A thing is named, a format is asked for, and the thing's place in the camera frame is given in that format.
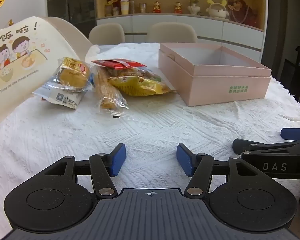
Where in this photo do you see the red edged clear snack packet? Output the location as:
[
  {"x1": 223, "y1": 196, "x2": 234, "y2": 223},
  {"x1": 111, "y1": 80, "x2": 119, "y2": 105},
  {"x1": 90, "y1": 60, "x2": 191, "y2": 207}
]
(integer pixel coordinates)
[{"x1": 91, "y1": 59, "x2": 163, "y2": 83}]

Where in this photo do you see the dark glass cabinet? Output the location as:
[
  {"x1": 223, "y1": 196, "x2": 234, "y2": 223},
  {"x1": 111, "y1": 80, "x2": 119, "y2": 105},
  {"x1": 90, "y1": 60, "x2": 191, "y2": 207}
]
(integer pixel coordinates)
[{"x1": 47, "y1": 0, "x2": 97, "y2": 26}]

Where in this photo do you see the yellow pastry packet red label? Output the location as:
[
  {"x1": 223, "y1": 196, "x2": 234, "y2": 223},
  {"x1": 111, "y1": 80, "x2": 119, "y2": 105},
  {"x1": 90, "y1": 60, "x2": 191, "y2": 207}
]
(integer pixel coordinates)
[{"x1": 54, "y1": 57, "x2": 94, "y2": 93}]

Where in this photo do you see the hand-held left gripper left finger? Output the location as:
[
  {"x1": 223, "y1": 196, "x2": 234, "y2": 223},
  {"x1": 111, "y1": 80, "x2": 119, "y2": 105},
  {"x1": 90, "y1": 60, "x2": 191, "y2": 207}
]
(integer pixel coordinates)
[{"x1": 43, "y1": 143, "x2": 127, "y2": 198}]

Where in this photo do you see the beige dining chair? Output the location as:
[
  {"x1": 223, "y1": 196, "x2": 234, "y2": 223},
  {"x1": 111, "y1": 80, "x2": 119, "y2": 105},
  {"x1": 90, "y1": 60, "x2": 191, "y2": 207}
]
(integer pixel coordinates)
[
  {"x1": 43, "y1": 16, "x2": 91, "y2": 61},
  {"x1": 147, "y1": 22, "x2": 198, "y2": 44},
  {"x1": 88, "y1": 22, "x2": 126, "y2": 46}
]

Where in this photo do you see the yellow snack packet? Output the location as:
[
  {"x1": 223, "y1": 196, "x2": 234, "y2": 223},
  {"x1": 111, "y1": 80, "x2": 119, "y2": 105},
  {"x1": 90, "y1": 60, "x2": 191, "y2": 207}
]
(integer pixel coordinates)
[{"x1": 107, "y1": 75, "x2": 177, "y2": 98}]

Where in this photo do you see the red brown plush ornament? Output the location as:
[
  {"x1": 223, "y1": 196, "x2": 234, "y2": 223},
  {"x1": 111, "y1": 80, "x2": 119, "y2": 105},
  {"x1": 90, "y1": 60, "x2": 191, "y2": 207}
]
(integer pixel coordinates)
[{"x1": 226, "y1": 0, "x2": 253, "y2": 24}]

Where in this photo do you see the white textured tablecloth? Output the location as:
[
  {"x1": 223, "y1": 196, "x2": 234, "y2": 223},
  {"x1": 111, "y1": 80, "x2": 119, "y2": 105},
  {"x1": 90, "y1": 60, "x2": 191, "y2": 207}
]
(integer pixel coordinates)
[{"x1": 0, "y1": 42, "x2": 300, "y2": 233}]

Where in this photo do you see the pink cardboard box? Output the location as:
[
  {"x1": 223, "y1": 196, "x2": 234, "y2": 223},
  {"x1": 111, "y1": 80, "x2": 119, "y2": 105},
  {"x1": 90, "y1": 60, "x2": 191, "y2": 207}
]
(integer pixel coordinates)
[{"x1": 158, "y1": 42, "x2": 272, "y2": 107}]

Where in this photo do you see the blue white snack packet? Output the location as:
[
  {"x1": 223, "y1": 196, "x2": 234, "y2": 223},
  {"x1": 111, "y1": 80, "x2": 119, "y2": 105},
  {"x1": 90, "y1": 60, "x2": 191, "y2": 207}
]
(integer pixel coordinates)
[{"x1": 32, "y1": 79, "x2": 95, "y2": 110}]

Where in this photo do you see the white vase with flowers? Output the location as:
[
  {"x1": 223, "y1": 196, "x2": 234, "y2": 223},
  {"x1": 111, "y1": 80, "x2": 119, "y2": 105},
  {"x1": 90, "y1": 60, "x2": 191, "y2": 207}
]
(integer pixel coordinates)
[{"x1": 187, "y1": 0, "x2": 201, "y2": 16}]

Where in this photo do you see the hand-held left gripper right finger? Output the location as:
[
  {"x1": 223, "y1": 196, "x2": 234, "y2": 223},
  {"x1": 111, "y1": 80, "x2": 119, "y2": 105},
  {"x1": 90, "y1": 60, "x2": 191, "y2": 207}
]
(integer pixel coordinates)
[{"x1": 176, "y1": 143, "x2": 262, "y2": 198}]

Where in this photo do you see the clear bread stick packet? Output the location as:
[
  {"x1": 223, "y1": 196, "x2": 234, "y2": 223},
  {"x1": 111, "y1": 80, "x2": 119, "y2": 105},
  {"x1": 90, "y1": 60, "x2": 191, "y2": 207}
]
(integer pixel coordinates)
[{"x1": 93, "y1": 64, "x2": 135, "y2": 119}]

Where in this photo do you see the white yellow bunny lamp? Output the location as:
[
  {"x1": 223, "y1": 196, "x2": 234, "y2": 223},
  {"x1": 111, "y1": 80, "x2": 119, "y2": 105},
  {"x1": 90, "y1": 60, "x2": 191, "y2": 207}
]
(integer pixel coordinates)
[{"x1": 205, "y1": 0, "x2": 229, "y2": 19}]

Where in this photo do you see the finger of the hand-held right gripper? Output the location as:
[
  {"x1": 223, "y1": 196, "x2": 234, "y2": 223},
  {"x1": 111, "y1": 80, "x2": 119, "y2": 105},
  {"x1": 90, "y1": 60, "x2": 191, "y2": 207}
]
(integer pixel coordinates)
[
  {"x1": 281, "y1": 127, "x2": 300, "y2": 140},
  {"x1": 232, "y1": 138, "x2": 300, "y2": 153}
]

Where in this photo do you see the yellow flower figurine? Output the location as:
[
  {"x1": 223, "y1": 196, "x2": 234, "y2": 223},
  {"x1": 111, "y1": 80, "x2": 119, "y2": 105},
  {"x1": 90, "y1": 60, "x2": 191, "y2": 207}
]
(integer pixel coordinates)
[{"x1": 104, "y1": 0, "x2": 121, "y2": 17}]

